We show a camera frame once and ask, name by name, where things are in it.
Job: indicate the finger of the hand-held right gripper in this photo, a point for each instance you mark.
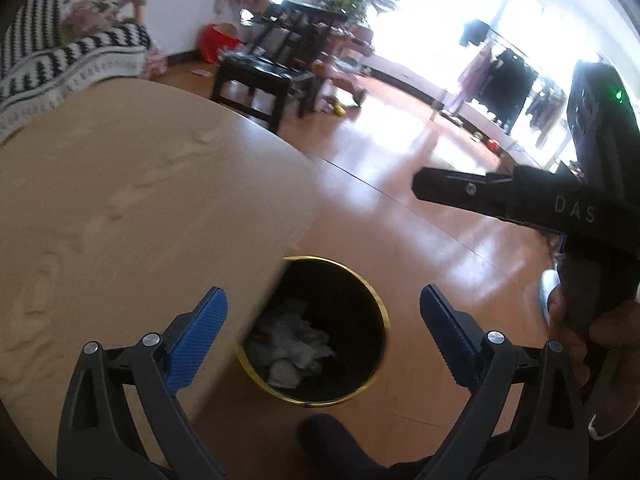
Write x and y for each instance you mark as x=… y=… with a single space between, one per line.
x=460 y=190

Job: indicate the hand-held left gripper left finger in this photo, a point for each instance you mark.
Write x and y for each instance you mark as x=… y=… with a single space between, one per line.
x=197 y=340

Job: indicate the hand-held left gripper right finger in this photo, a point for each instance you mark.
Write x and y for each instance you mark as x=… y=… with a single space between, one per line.
x=450 y=335

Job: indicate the white paper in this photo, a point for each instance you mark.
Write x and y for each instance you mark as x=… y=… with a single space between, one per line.
x=295 y=340

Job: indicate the black bin with gold rim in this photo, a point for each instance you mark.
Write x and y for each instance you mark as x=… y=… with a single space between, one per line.
x=350 y=310

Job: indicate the person's right hand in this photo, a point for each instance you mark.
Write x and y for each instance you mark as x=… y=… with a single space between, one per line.
x=565 y=325

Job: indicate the clothes rack with garments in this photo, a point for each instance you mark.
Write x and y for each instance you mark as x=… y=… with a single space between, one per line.
x=505 y=85

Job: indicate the yellow item on floor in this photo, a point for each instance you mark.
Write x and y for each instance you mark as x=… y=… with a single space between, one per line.
x=340 y=108

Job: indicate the black dining furniture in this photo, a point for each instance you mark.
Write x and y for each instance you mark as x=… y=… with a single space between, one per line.
x=300 y=30

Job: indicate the black low table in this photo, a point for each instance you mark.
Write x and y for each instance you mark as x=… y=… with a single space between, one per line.
x=260 y=80

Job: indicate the sofa with zigzag cover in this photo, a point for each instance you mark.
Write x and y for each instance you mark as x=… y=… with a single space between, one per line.
x=60 y=65

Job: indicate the floral pillow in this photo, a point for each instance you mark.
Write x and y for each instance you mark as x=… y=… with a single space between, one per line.
x=92 y=15

